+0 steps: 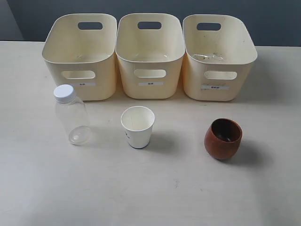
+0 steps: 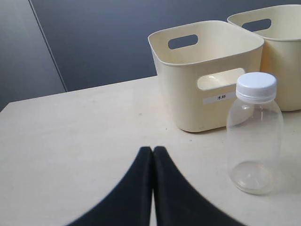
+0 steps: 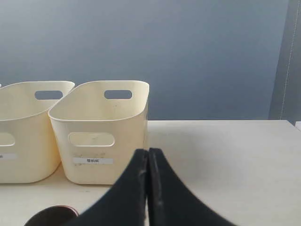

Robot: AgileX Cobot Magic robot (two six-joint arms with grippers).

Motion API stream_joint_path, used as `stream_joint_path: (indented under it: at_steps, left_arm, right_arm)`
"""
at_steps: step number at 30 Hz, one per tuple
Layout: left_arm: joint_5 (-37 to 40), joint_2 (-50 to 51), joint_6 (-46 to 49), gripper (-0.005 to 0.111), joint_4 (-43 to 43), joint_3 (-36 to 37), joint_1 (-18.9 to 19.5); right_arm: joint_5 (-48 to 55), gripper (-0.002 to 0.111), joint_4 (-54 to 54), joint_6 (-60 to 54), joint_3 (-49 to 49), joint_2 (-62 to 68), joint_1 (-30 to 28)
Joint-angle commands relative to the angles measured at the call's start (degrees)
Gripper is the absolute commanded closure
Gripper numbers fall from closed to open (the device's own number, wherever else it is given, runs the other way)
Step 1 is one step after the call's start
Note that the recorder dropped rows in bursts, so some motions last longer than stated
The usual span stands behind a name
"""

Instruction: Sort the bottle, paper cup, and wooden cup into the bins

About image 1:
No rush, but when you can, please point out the white paper cup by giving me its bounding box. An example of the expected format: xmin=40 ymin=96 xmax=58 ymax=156
xmin=120 ymin=106 xmax=155 ymax=149

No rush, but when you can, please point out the brown wooden cup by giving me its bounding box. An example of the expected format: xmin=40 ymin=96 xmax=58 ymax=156
xmin=204 ymin=118 xmax=243 ymax=161

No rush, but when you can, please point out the clear plastic bottle white cap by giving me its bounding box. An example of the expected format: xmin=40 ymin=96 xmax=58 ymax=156
xmin=53 ymin=84 xmax=92 ymax=145

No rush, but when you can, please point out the middle cream plastic bin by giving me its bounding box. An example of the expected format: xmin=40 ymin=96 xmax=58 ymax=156
xmin=115 ymin=13 xmax=185 ymax=99

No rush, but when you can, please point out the cream plastic bin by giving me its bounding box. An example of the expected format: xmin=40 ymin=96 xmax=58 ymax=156
xmin=42 ymin=13 xmax=117 ymax=101
xmin=182 ymin=14 xmax=258 ymax=101
xmin=115 ymin=13 xmax=185 ymax=99

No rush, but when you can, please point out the right cream plastic bin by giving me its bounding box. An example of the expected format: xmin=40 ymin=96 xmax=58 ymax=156
xmin=182 ymin=14 xmax=258 ymax=101

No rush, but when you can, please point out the left cream plastic bin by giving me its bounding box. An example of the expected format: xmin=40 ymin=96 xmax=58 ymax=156
xmin=42 ymin=13 xmax=117 ymax=101

